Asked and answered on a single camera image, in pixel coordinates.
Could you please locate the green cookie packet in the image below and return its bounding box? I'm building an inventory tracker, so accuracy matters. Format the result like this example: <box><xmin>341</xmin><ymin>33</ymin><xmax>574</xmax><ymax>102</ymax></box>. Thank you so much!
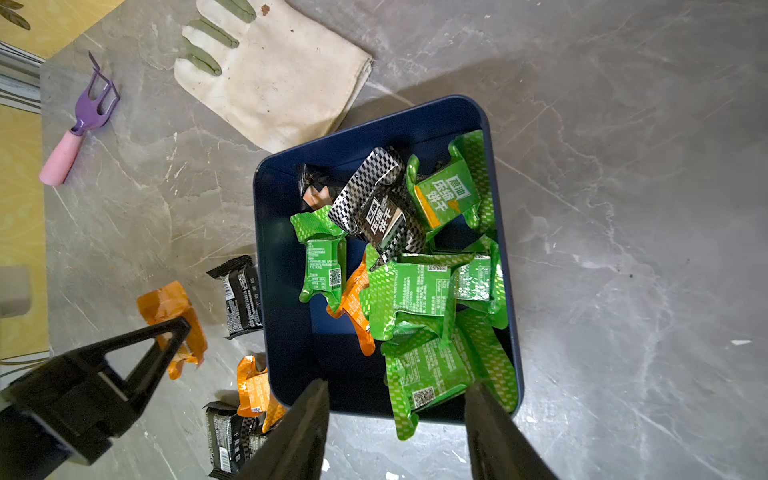
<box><xmin>360</xmin><ymin>253</ymin><xmax>476</xmax><ymax>345</ymax></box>
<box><xmin>405</xmin><ymin>130</ymin><xmax>496</xmax><ymax>239</ymax></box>
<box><xmin>456</xmin><ymin>235</ymin><xmax>509</xmax><ymax>330</ymax></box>
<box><xmin>382</xmin><ymin>309</ymin><xmax>521</xmax><ymax>441</ymax></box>
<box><xmin>290</xmin><ymin>205</ymin><xmax>347</xmax><ymax>313</ymax></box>

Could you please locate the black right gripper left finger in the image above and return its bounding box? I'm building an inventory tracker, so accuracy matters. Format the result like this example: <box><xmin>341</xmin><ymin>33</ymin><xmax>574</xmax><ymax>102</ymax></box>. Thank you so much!
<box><xmin>235</xmin><ymin>379</ymin><xmax>330</xmax><ymax>480</ymax></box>

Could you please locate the white fabric garden glove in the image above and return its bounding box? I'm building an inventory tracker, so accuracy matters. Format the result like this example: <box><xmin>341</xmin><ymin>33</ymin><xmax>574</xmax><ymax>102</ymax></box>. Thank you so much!
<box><xmin>174</xmin><ymin>1</ymin><xmax>373</xmax><ymax>153</ymax></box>

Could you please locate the orange cookie packet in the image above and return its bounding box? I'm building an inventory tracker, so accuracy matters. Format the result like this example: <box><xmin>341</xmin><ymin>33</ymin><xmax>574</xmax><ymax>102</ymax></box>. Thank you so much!
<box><xmin>136</xmin><ymin>280</ymin><xmax>209</xmax><ymax>380</ymax></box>
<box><xmin>237</xmin><ymin>355</ymin><xmax>288</xmax><ymax>434</ymax></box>
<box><xmin>326</xmin><ymin>254</ymin><xmax>376</xmax><ymax>357</ymax></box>

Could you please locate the small dark cookie packet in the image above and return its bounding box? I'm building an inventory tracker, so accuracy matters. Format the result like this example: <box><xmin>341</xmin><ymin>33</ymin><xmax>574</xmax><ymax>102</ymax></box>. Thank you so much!
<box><xmin>295</xmin><ymin>164</ymin><xmax>345</xmax><ymax>213</ymax></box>

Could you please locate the dark blue storage box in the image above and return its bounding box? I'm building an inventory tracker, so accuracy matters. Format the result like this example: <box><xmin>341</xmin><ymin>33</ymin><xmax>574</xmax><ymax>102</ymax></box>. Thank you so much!
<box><xmin>253</xmin><ymin>94</ymin><xmax>526</xmax><ymax>426</ymax></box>

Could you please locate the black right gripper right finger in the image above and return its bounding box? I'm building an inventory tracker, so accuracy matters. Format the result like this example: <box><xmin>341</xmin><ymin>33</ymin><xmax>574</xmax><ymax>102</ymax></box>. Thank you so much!
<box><xmin>465</xmin><ymin>382</ymin><xmax>557</xmax><ymax>479</ymax></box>

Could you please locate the pink purple garden rake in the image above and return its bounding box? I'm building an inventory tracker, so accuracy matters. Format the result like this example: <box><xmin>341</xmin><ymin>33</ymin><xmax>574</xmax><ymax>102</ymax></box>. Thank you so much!
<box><xmin>39</xmin><ymin>52</ymin><xmax>121</xmax><ymax>186</ymax></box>

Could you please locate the checkered black cookie packet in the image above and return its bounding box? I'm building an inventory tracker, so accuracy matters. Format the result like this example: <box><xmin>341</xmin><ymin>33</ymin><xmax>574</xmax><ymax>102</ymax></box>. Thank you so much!
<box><xmin>329</xmin><ymin>147</ymin><xmax>426</xmax><ymax>269</ymax></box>

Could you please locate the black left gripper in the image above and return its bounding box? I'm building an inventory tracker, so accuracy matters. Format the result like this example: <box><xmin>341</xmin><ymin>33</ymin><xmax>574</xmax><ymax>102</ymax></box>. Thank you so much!
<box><xmin>1</xmin><ymin>316</ymin><xmax>192</xmax><ymax>479</ymax></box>

